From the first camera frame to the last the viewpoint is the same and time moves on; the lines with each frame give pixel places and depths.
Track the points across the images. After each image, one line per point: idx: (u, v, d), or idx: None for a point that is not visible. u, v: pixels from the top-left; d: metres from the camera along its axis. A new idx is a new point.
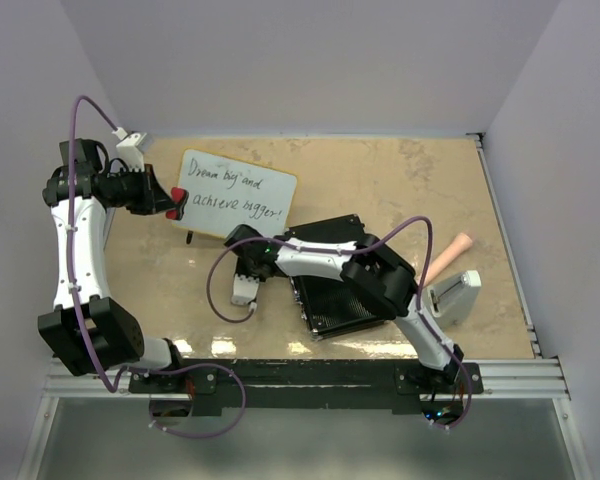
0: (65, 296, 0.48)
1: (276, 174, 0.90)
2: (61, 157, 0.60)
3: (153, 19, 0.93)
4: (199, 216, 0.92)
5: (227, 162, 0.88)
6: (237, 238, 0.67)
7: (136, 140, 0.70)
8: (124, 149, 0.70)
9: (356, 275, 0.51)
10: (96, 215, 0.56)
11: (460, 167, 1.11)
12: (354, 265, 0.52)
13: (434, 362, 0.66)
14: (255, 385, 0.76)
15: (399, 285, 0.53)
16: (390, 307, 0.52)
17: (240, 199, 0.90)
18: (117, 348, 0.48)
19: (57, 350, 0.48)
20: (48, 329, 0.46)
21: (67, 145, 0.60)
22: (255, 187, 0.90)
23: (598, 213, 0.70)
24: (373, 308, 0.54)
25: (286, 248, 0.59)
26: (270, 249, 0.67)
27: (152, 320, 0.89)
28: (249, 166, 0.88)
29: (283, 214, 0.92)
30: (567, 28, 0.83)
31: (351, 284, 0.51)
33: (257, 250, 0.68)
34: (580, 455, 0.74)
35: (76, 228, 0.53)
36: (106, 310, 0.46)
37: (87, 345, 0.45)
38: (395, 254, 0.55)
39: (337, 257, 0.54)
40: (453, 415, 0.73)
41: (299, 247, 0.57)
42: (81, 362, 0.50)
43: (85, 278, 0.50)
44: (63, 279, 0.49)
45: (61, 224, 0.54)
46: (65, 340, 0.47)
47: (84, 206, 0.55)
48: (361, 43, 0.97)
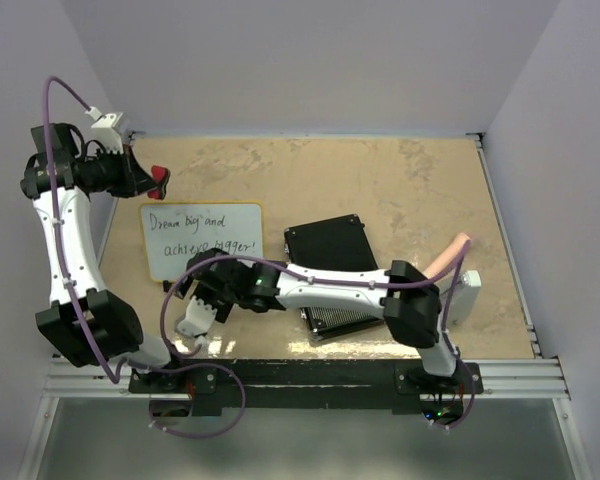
0: (61, 292, 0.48)
1: (237, 207, 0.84)
2: (36, 146, 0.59)
3: (153, 18, 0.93)
4: (174, 264, 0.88)
5: (186, 208, 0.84)
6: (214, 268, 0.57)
7: (111, 121, 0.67)
8: (99, 131, 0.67)
9: (403, 314, 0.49)
10: (81, 206, 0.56)
11: (460, 167, 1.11)
12: (394, 301, 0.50)
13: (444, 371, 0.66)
14: (255, 385, 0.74)
15: (430, 311, 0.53)
16: (429, 337, 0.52)
17: (209, 240, 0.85)
18: (118, 339, 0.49)
19: (58, 345, 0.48)
20: (47, 326, 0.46)
21: (39, 131, 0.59)
22: (219, 225, 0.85)
23: (599, 212, 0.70)
24: (405, 339, 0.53)
25: (289, 279, 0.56)
26: (261, 278, 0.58)
27: (151, 321, 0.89)
28: (207, 206, 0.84)
29: (258, 245, 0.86)
30: (567, 27, 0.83)
31: (395, 322, 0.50)
33: (240, 276, 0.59)
34: (580, 455, 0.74)
35: (62, 222, 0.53)
36: (104, 302, 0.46)
37: (88, 336, 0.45)
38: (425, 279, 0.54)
39: (367, 291, 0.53)
40: (453, 415, 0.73)
41: (309, 278, 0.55)
42: (82, 355, 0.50)
43: (80, 272, 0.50)
44: (57, 275, 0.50)
45: (46, 218, 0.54)
46: (65, 334, 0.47)
47: (68, 199, 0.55)
48: (361, 42, 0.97)
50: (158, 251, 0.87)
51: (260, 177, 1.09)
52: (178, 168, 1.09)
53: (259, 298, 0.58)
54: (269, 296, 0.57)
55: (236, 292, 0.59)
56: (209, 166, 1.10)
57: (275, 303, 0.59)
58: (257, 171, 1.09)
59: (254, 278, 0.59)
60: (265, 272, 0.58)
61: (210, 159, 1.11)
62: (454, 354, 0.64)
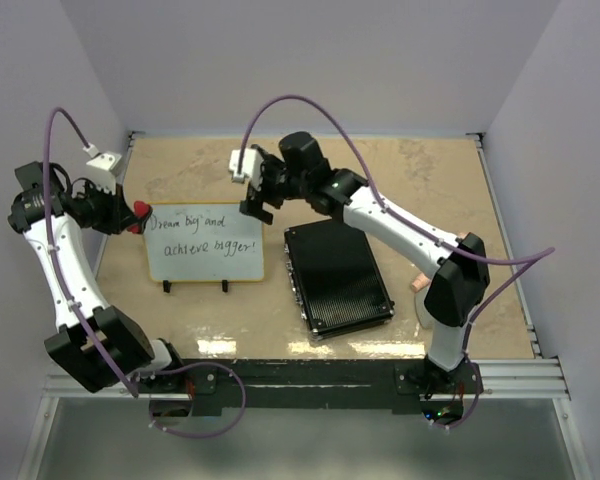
0: (67, 316, 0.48)
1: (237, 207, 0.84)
2: (20, 181, 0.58)
3: (153, 18, 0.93)
4: (174, 264, 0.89)
5: (186, 208, 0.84)
6: (302, 149, 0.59)
7: (110, 161, 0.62)
8: (95, 171, 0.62)
9: (452, 281, 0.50)
10: (74, 231, 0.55)
11: (460, 167, 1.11)
12: (450, 266, 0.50)
13: (446, 361, 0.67)
14: (255, 385, 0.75)
15: (474, 295, 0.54)
16: (457, 318, 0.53)
17: (209, 241, 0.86)
18: (129, 355, 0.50)
19: (70, 370, 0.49)
20: (58, 351, 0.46)
21: (24, 170, 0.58)
22: (219, 226, 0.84)
23: (599, 212, 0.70)
24: (436, 307, 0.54)
25: (367, 201, 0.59)
26: (338, 181, 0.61)
27: (151, 321, 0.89)
28: (208, 206, 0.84)
29: (257, 244, 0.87)
30: (568, 27, 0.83)
31: (441, 283, 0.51)
33: (320, 171, 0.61)
34: (580, 455, 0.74)
35: (58, 248, 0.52)
36: (112, 318, 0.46)
37: (104, 354, 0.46)
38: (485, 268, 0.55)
39: (432, 246, 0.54)
40: (453, 415, 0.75)
41: (385, 208, 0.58)
42: (94, 376, 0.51)
43: (83, 293, 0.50)
44: (60, 299, 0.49)
45: (41, 246, 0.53)
46: (76, 356, 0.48)
47: (61, 225, 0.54)
48: (362, 42, 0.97)
50: (158, 250, 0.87)
51: None
52: (178, 169, 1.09)
53: (326, 198, 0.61)
54: (338, 200, 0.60)
55: (308, 184, 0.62)
56: (209, 166, 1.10)
57: (337, 211, 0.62)
58: None
59: (330, 180, 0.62)
60: (342, 177, 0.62)
61: (210, 159, 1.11)
62: (461, 351, 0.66)
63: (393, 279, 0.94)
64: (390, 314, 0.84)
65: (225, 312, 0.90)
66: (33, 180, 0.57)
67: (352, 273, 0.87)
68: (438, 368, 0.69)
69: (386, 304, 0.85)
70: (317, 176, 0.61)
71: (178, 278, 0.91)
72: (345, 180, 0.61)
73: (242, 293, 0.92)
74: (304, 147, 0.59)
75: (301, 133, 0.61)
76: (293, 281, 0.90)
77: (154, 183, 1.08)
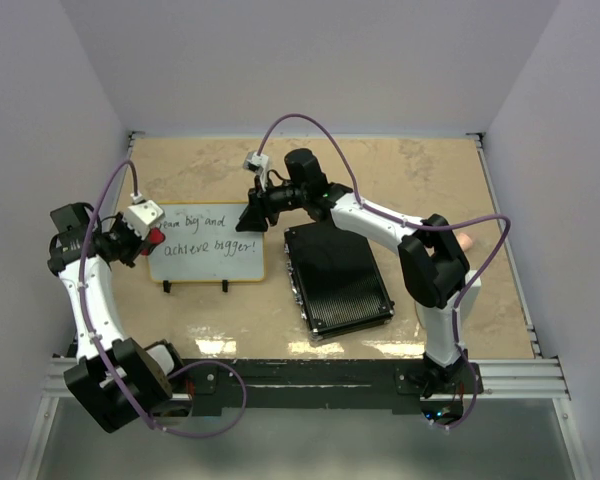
0: (88, 348, 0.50)
1: (236, 208, 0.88)
2: (55, 223, 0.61)
3: (153, 19, 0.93)
4: (177, 265, 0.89)
5: (186, 208, 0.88)
6: (304, 165, 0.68)
7: (151, 217, 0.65)
8: (135, 219, 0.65)
9: (414, 250, 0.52)
10: (104, 271, 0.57)
11: (460, 167, 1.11)
12: (414, 241, 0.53)
13: (440, 357, 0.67)
14: (256, 385, 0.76)
15: (449, 274, 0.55)
16: (433, 292, 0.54)
17: (209, 240, 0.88)
18: (147, 389, 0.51)
19: (90, 403, 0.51)
20: (77, 384, 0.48)
21: (59, 214, 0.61)
22: (218, 225, 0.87)
23: (599, 212, 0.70)
24: (414, 288, 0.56)
25: (347, 203, 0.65)
26: (330, 193, 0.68)
27: (151, 322, 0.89)
28: (208, 206, 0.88)
29: (257, 243, 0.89)
30: (568, 27, 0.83)
31: (406, 257, 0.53)
33: (317, 185, 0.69)
34: (579, 455, 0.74)
35: (86, 285, 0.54)
36: (130, 352, 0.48)
37: (123, 389, 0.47)
38: (456, 246, 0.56)
39: (399, 228, 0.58)
40: (453, 415, 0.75)
41: (361, 204, 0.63)
42: (111, 410, 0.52)
43: (104, 327, 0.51)
44: (83, 333, 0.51)
45: (71, 284, 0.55)
46: (93, 388, 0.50)
47: (93, 265, 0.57)
48: (362, 42, 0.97)
50: (159, 251, 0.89)
51: None
52: (178, 169, 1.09)
53: (319, 208, 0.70)
54: (327, 209, 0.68)
55: (306, 195, 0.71)
56: (209, 166, 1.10)
57: (330, 219, 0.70)
58: None
59: (324, 192, 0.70)
60: (334, 191, 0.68)
61: (210, 159, 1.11)
62: (456, 346, 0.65)
63: (393, 279, 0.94)
64: (390, 314, 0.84)
65: (226, 312, 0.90)
66: (68, 222, 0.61)
67: (351, 272, 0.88)
68: (438, 364, 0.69)
69: (385, 304, 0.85)
70: (314, 189, 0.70)
71: (178, 278, 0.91)
72: (334, 192, 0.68)
73: (243, 293, 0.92)
74: (306, 164, 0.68)
75: (305, 151, 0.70)
76: (293, 281, 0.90)
77: (153, 183, 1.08)
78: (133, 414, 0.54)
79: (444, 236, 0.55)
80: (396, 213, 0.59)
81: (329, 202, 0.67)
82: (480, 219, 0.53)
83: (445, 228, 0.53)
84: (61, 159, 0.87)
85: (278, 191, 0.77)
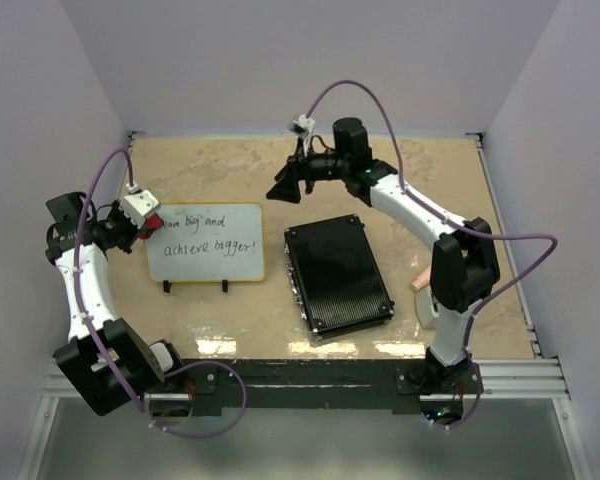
0: (79, 328, 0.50)
1: (236, 208, 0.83)
2: (51, 213, 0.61)
3: (153, 19, 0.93)
4: (175, 265, 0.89)
5: (186, 207, 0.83)
6: (353, 133, 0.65)
7: (147, 208, 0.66)
8: (131, 208, 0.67)
9: (451, 251, 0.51)
10: (99, 258, 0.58)
11: (460, 167, 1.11)
12: (452, 241, 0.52)
13: (444, 355, 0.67)
14: (256, 385, 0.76)
15: (478, 281, 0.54)
16: (458, 296, 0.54)
17: (209, 240, 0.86)
18: (140, 373, 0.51)
19: (80, 386, 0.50)
20: (68, 362, 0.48)
21: (55, 204, 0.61)
22: (219, 226, 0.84)
23: (599, 212, 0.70)
24: (439, 286, 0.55)
25: (390, 185, 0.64)
26: (373, 169, 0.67)
27: (151, 321, 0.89)
28: (207, 206, 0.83)
29: (257, 244, 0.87)
30: (568, 27, 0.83)
31: (440, 256, 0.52)
33: (361, 156, 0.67)
34: (579, 455, 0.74)
35: (81, 270, 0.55)
36: (121, 332, 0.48)
37: (114, 369, 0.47)
38: (491, 255, 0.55)
39: (439, 224, 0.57)
40: (454, 415, 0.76)
41: (404, 190, 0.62)
42: (101, 393, 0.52)
43: (96, 308, 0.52)
44: (74, 314, 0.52)
45: (66, 270, 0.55)
46: (84, 370, 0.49)
47: (88, 252, 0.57)
48: (362, 42, 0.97)
50: (159, 251, 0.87)
51: (260, 177, 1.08)
52: (178, 169, 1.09)
53: (360, 181, 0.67)
54: (367, 185, 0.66)
55: (348, 165, 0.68)
56: (209, 166, 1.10)
57: (367, 196, 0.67)
58: (257, 171, 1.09)
59: (367, 167, 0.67)
60: (377, 168, 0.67)
61: (210, 159, 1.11)
62: (463, 349, 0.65)
63: (393, 279, 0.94)
64: (390, 314, 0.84)
65: (226, 312, 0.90)
66: (65, 212, 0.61)
67: (352, 272, 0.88)
68: (437, 363, 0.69)
69: (386, 303, 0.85)
70: (357, 161, 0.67)
71: (177, 278, 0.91)
72: (377, 168, 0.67)
73: (242, 293, 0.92)
74: (353, 133, 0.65)
75: (355, 120, 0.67)
76: (293, 281, 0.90)
77: (153, 183, 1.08)
78: (125, 398, 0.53)
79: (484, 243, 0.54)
80: (440, 208, 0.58)
81: (372, 177, 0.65)
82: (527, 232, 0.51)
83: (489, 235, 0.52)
84: (60, 159, 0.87)
85: (319, 158, 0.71)
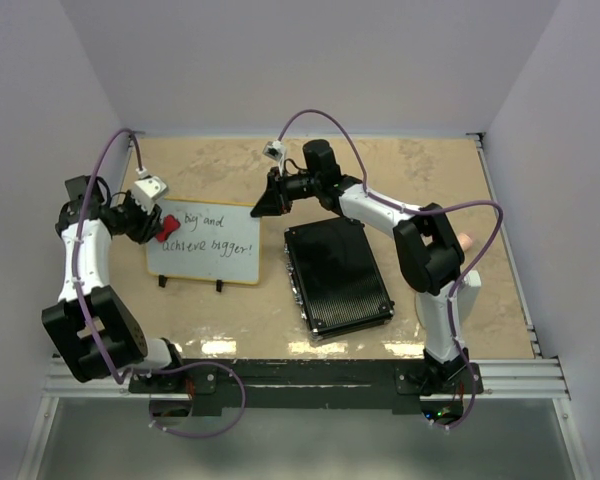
0: (69, 291, 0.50)
1: (235, 210, 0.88)
2: (67, 192, 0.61)
3: (154, 20, 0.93)
4: (173, 260, 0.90)
5: (186, 207, 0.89)
6: (321, 154, 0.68)
7: (154, 190, 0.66)
8: (139, 191, 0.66)
9: (408, 233, 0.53)
10: (102, 235, 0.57)
11: (460, 168, 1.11)
12: (409, 224, 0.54)
13: (437, 350, 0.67)
14: (256, 385, 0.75)
15: (444, 261, 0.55)
16: (425, 277, 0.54)
17: (206, 239, 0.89)
18: (121, 343, 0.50)
19: (63, 351, 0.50)
20: (53, 321, 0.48)
21: (72, 183, 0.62)
22: (216, 225, 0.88)
23: (599, 213, 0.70)
24: (410, 272, 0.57)
25: (353, 191, 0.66)
26: (341, 183, 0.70)
27: (150, 321, 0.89)
28: (207, 205, 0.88)
29: (253, 248, 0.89)
30: (568, 28, 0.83)
31: (401, 239, 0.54)
33: (330, 175, 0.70)
34: (580, 456, 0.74)
35: (82, 242, 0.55)
36: (107, 299, 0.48)
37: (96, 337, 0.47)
38: (452, 235, 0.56)
39: (397, 214, 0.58)
40: (453, 415, 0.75)
41: (366, 192, 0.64)
42: (82, 359, 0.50)
43: (89, 276, 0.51)
44: (68, 279, 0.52)
45: (68, 240, 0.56)
46: (69, 332, 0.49)
47: (91, 226, 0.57)
48: (362, 42, 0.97)
50: (157, 245, 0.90)
51: (261, 177, 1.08)
52: (178, 169, 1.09)
53: (331, 197, 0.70)
54: (336, 198, 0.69)
55: (319, 182, 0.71)
56: (209, 166, 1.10)
57: (338, 209, 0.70)
58: (257, 171, 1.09)
59: (336, 183, 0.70)
60: (345, 183, 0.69)
61: (210, 160, 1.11)
62: (456, 345, 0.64)
63: (393, 279, 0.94)
64: (390, 314, 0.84)
65: (226, 312, 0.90)
66: (79, 192, 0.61)
67: (351, 273, 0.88)
68: (436, 361, 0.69)
69: (386, 303, 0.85)
70: (328, 178, 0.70)
71: (174, 274, 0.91)
72: (345, 183, 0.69)
73: (242, 293, 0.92)
74: (321, 154, 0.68)
75: (322, 141, 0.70)
76: (293, 281, 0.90)
77: None
78: (106, 370, 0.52)
79: (438, 223, 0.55)
80: (395, 200, 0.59)
81: (339, 193, 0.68)
82: (474, 205, 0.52)
83: (438, 211, 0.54)
84: (61, 159, 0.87)
85: (293, 179, 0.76)
